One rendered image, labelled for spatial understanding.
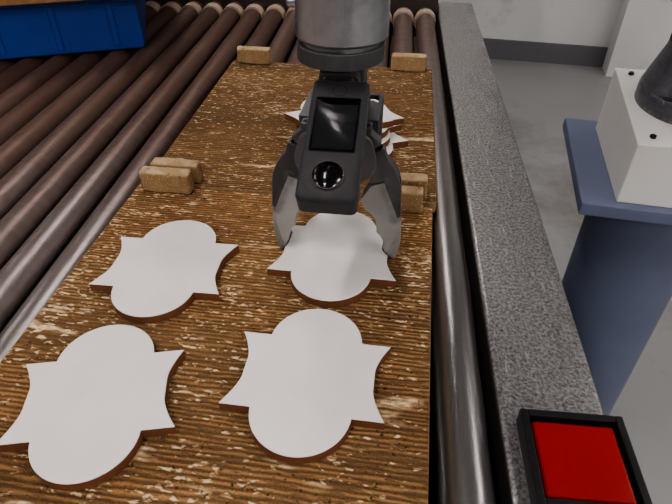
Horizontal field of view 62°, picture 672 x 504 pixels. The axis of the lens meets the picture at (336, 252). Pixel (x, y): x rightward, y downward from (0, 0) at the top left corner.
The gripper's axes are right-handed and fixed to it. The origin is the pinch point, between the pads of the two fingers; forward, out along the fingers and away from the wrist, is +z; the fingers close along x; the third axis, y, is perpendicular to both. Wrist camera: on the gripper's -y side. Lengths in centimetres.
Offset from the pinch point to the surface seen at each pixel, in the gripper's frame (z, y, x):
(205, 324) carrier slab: 1.0, -10.8, 10.0
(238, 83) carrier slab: -0.4, 41.5, 22.1
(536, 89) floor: 87, 281, -76
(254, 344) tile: 0.1, -13.3, 4.8
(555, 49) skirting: 77, 324, -92
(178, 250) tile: -0.2, -2.4, 15.5
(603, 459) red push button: 1.8, -18.7, -22.0
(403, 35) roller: 0, 74, -3
